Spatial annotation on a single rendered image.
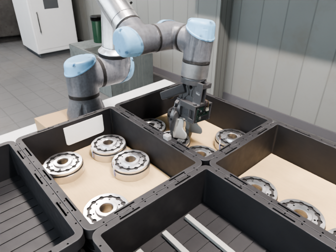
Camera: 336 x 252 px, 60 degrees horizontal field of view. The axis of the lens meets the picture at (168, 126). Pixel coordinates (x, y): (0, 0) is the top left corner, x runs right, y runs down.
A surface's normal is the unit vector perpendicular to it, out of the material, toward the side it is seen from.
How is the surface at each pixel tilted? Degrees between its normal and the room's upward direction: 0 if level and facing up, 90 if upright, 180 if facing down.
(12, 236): 0
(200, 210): 0
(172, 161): 90
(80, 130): 90
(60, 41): 90
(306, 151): 90
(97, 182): 0
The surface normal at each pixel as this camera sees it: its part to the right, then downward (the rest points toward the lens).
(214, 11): -0.73, 0.35
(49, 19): 0.65, 0.39
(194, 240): 0.00, -0.86
